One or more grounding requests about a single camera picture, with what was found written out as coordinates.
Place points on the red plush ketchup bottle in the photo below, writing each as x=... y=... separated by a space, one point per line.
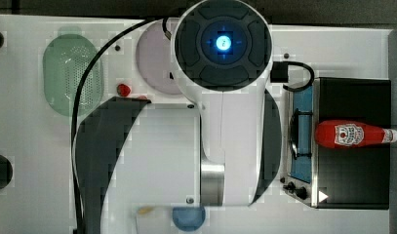
x=352 y=134

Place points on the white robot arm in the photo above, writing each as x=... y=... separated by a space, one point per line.
x=221 y=57

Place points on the black toy oven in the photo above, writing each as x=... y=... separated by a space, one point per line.
x=338 y=178

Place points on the lilac round plate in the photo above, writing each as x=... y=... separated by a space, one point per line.
x=153 y=59

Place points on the blue cup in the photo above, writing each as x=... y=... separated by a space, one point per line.
x=188 y=219

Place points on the peeled toy banana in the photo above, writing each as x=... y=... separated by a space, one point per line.
x=145 y=210

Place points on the green perforated colander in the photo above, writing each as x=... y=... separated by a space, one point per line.
x=64 y=62

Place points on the black round pot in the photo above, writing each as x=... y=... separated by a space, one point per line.
x=6 y=172

